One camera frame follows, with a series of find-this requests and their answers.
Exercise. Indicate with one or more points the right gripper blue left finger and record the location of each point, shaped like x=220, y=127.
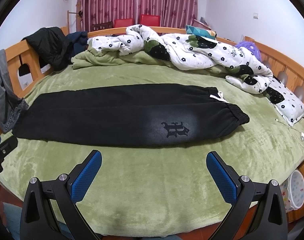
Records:
x=38, y=220

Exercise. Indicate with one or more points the green plush bed blanket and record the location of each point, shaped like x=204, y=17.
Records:
x=154, y=126

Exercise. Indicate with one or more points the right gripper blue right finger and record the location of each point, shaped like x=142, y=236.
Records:
x=269, y=220

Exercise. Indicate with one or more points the left red chair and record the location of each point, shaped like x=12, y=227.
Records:
x=121, y=23

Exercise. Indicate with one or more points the star patterned laundry basket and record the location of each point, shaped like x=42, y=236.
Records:
x=292, y=191

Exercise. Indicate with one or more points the wooden bed frame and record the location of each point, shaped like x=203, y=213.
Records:
x=29, y=62

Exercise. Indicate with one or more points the white charger with cable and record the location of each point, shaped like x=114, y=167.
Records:
x=292, y=129

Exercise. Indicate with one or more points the white floral quilt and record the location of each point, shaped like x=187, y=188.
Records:
x=191, y=52

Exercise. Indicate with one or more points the grey denim jeans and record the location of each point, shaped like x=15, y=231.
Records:
x=11, y=106

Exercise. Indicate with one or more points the white floral pillow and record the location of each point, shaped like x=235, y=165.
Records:
x=287, y=104

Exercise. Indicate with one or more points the navy blue garment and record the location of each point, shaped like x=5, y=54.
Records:
x=79, y=41

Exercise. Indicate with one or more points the black track pants white stripe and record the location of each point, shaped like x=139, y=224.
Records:
x=142, y=115

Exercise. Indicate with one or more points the black jacket on rail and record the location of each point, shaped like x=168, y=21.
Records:
x=52, y=46

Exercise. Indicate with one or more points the maroon patterned curtain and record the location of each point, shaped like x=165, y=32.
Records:
x=172, y=13

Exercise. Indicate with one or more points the teal patterned pillow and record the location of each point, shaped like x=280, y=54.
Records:
x=200, y=32

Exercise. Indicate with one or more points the wooden coat rack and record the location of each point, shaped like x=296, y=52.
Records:
x=74, y=19

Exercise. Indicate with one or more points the white wall switch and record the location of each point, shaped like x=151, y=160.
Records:
x=255, y=15

